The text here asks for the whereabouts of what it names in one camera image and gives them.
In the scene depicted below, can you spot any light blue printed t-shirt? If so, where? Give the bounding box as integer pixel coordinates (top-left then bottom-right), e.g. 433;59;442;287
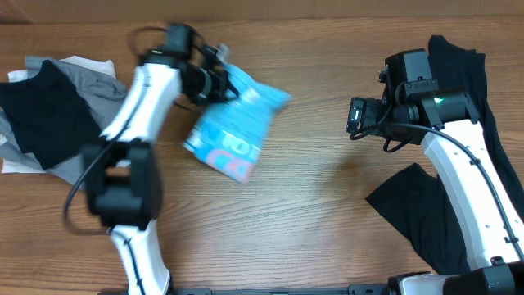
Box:
183;64;291;184

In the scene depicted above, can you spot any black t-shirt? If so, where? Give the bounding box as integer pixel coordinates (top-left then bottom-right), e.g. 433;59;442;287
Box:
366;35;523;275

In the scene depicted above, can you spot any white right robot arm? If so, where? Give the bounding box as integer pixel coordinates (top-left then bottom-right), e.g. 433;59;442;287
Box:
346;48;523;295

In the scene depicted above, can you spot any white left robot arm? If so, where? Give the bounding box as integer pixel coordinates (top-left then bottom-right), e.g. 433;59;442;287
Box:
75;23;236;294

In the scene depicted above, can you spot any folded white shirt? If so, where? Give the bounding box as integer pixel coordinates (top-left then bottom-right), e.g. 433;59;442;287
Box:
2;55;117;175

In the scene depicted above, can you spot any folded grey shirt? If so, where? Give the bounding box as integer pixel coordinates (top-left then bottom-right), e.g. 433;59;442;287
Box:
0;56;129;185

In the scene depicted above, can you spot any folded black shirt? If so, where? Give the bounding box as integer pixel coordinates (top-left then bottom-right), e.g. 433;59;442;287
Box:
1;60;101;170

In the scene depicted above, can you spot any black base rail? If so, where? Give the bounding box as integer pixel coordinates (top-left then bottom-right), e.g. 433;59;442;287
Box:
172;284;395;295

